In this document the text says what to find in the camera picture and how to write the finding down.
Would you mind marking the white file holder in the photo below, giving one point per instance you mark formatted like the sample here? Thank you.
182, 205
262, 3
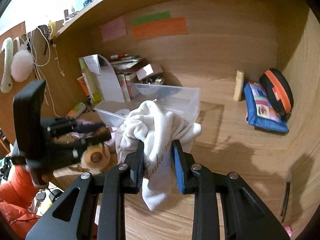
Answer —
110, 85

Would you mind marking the pink sticky note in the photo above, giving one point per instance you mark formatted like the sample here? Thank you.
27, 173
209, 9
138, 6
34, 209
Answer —
113, 30

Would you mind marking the stack of books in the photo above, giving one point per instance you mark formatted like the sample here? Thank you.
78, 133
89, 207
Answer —
127, 66

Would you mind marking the small white cardboard box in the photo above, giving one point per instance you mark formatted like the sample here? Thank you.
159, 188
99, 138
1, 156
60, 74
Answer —
148, 72

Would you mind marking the person's left hand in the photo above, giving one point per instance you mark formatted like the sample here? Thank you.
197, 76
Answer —
38, 180

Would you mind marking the black and orange zip case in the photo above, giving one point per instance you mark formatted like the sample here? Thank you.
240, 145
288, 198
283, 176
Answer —
282, 90

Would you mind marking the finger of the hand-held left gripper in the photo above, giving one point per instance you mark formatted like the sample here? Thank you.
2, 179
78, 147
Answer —
85, 126
90, 138

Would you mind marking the cream lotion tube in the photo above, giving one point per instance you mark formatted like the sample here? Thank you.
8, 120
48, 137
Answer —
238, 85

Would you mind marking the yellow-green folder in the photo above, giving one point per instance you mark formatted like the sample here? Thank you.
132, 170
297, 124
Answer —
91, 87

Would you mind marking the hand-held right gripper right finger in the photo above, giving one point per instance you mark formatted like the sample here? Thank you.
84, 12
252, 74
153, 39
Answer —
178, 166

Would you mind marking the clear plastic storage box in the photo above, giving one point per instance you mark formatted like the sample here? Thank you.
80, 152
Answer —
175, 97

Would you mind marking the red and white pen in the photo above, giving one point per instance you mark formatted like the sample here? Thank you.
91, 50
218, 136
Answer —
121, 55

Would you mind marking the tape roll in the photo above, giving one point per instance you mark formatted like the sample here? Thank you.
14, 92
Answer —
87, 158

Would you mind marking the orange sticky note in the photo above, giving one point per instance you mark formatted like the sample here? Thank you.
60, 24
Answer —
160, 28

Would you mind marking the green sticky note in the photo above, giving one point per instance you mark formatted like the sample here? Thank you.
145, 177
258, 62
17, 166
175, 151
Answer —
151, 18

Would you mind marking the green and white tube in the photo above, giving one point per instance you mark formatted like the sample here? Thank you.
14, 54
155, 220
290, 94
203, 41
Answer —
76, 110

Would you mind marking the bowl of beads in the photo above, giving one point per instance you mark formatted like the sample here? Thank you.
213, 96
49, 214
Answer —
152, 80

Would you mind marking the wooden desktop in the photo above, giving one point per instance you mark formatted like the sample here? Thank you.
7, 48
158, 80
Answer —
225, 160

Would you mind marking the white paper note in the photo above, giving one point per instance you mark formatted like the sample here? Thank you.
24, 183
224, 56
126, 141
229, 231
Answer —
92, 63

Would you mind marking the pink fluffy pompom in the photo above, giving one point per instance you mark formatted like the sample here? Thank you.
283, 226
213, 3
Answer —
22, 66

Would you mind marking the white plush snake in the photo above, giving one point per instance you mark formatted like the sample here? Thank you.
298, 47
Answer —
7, 62

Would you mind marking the blue patchwork pencil case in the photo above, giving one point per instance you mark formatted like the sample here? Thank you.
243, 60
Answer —
262, 110

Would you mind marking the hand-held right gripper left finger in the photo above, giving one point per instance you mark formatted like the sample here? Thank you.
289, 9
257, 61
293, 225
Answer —
140, 161

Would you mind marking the orange book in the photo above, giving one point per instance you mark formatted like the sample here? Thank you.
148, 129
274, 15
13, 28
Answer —
82, 86

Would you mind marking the teal cup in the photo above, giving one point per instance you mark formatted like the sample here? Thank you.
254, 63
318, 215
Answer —
80, 2

